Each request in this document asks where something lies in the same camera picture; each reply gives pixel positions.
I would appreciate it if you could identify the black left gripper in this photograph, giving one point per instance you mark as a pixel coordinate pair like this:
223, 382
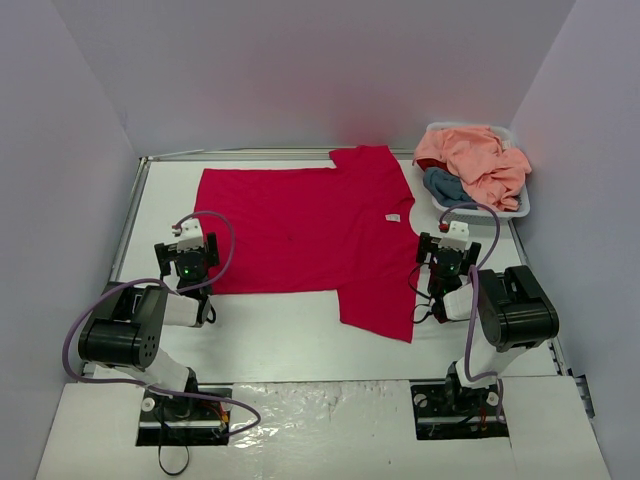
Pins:
165, 251

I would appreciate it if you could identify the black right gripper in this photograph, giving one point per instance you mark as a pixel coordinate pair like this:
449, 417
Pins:
426, 244

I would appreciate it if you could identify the crimson red t shirt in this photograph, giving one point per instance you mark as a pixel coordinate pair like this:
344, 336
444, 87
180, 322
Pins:
344, 228

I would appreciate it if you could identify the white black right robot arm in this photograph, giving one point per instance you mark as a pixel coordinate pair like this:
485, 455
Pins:
508, 313

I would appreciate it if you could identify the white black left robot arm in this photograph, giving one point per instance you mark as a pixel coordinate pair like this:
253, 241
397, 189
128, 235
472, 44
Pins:
124, 331

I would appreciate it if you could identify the white plastic laundry basket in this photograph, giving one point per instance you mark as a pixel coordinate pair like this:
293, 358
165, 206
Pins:
478, 215

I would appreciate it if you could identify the teal blue t shirt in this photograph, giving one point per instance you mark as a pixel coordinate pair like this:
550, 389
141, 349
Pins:
446, 188

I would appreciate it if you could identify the salmon pink t shirt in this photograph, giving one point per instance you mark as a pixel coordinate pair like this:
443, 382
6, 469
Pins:
490, 172

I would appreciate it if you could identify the dark red t shirt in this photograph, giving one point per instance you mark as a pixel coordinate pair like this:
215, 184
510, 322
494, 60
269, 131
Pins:
426, 163

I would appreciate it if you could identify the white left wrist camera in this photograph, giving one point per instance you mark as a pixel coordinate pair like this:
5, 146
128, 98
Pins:
188, 235

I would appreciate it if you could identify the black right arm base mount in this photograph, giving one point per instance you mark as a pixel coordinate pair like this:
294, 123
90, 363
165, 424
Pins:
473, 417

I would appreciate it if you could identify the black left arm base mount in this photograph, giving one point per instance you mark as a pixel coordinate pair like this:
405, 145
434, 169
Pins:
178, 421

